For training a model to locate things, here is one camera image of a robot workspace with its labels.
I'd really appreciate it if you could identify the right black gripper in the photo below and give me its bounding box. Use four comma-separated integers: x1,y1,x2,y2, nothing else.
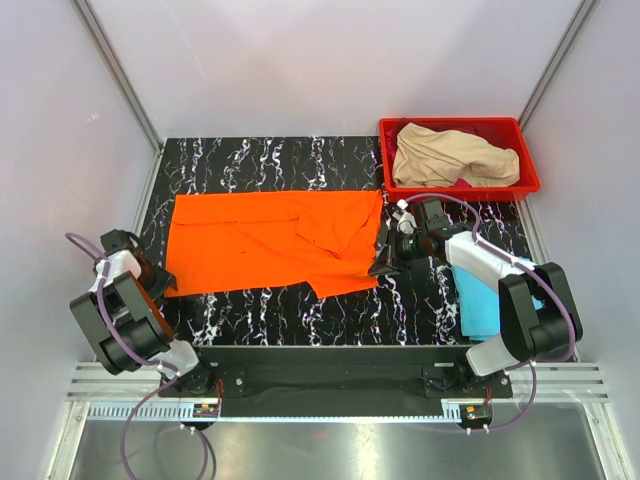
368,227,428,277

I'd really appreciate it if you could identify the orange t shirt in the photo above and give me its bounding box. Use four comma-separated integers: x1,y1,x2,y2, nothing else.
165,191,383,298

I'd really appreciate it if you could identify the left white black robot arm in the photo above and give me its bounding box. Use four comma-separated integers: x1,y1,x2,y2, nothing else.
65,229,216,396

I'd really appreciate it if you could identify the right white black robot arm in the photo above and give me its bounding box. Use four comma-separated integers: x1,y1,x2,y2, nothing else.
368,193,583,397

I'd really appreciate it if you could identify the beige t shirt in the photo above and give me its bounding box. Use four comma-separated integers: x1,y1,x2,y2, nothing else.
391,123,520,188

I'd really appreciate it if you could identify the folded light blue t shirt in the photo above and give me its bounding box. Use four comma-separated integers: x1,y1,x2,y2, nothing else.
452,257,544,341

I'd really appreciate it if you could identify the red plastic bin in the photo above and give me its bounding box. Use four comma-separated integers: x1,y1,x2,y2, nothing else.
378,117,540,202

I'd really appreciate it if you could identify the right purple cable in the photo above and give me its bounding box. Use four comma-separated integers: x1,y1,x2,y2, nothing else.
407,193,576,434

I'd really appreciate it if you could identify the aluminium frame rail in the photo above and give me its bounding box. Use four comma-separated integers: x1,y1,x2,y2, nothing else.
66,362,609,403

